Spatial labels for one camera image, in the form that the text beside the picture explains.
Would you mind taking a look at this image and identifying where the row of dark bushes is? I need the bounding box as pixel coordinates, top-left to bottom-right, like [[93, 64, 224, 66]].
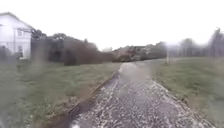
[[30, 29, 116, 66]]

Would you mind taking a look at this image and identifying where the grey gravel path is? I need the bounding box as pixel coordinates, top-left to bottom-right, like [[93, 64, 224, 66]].
[[68, 61, 216, 128]]

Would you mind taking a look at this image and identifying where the row of distant trees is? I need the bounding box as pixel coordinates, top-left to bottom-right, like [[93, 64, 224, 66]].
[[111, 28, 224, 63]]

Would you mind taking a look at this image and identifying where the grass field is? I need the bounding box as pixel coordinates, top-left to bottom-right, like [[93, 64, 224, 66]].
[[146, 56, 224, 128], [0, 59, 123, 128]]

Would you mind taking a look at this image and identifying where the white house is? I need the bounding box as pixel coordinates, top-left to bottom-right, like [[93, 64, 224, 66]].
[[0, 11, 34, 61]]

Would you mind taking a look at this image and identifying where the pale post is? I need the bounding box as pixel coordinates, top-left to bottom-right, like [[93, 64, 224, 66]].
[[165, 44, 171, 65]]

